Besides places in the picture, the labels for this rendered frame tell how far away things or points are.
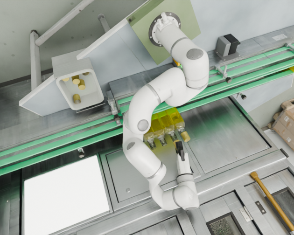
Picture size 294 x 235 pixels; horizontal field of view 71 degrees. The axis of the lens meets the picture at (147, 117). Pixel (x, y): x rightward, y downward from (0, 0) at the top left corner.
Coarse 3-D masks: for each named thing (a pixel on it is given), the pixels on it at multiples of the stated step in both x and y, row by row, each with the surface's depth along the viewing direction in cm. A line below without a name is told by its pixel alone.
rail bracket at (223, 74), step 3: (213, 66) 112; (216, 66) 111; (219, 66) 111; (225, 66) 104; (216, 69) 112; (219, 69) 110; (225, 69) 105; (222, 72) 108; (225, 72) 107; (222, 75) 108; (225, 75) 107; (225, 78) 107; (228, 78) 105; (228, 81) 105
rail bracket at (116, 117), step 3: (111, 99) 103; (111, 102) 96; (111, 105) 97; (111, 108) 99; (114, 108) 98; (114, 111) 99; (117, 111) 100; (114, 114) 98; (117, 114) 98; (114, 117) 97; (117, 117) 96; (117, 120) 98; (117, 123) 108; (120, 123) 108
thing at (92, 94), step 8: (80, 72) 91; (56, 80) 90; (88, 80) 104; (96, 80) 97; (64, 88) 98; (72, 88) 104; (88, 88) 108; (96, 88) 110; (64, 96) 98; (72, 96) 108; (80, 96) 110; (88, 96) 110; (96, 96) 110; (72, 104) 105; (80, 104) 108; (88, 104) 107
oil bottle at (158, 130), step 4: (152, 116) 112; (156, 116) 112; (152, 120) 110; (156, 120) 110; (152, 124) 109; (156, 124) 108; (160, 124) 108; (152, 128) 108; (156, 128) 107; (160, 128) 107; (156, 132) 106; (160, 132) 106; (164, 132) 107; (156, 136) 106
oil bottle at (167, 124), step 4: (160, 112) 112; (164, 112) 112; (160, 116) 111; (164, 116) 111; (168, 116) 110; (160, 120) 110; (164, 120) 109; (168, 120) 109; (164, 124) 107; (168, 124) 107; (172, 124) 107; (164, 128) 107; (168, 128) 106; (172, 128) 106; (168, 132) 107
